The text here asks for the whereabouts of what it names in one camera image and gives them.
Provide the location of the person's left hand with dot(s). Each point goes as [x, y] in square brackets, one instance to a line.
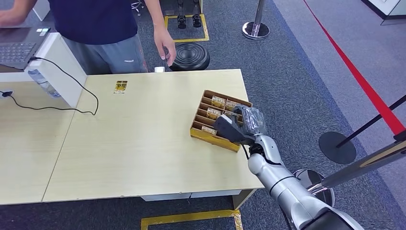
[165, 43]

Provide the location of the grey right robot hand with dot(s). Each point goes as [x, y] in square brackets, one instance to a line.
[252, 122]

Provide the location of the person's right hand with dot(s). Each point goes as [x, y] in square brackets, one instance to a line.
[9, 18]

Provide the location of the wooden card holder box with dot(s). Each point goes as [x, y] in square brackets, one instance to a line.
[209, 138]

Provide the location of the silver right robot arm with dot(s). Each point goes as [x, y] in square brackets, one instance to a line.
[285, 187]

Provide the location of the person's right forearm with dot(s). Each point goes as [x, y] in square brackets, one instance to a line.
[24, 7]

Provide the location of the person's left forearm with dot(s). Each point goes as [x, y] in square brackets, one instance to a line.
[155, 14]

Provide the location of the hotel key card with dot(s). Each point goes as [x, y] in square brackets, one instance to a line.
[231, 104]
[218, 101]
[229, 114]
[208, 130]
[213, 113]

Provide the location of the gold card marker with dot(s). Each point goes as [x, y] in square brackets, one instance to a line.
[120, 86]

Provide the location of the person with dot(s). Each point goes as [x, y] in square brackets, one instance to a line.
[95, 22]

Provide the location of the small white block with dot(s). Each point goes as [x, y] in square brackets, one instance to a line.
[159, 69]

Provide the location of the black robot foot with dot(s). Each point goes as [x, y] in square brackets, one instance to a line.
[181, 20]
[196, 19]

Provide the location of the grey laptop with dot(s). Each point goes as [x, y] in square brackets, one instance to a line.
[19, 46]

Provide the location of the black round stool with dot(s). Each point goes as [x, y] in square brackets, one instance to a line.
[192, 57]

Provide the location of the white laptop stand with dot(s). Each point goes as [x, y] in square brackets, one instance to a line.
[60, 63]

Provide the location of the black stanchion with flat base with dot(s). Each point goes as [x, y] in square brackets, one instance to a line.
[337, 149]

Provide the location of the chrome stanchion with round base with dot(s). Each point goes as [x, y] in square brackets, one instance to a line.
[255, 30]

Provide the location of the chrome stanchion with belt head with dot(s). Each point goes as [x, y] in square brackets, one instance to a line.
[358, 168]

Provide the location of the red barrier belt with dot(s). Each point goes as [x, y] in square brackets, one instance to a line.
[358, 76]

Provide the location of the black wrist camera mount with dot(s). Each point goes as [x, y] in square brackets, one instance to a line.
[230, 130]

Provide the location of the white table frame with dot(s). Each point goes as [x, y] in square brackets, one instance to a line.
[196, 194]

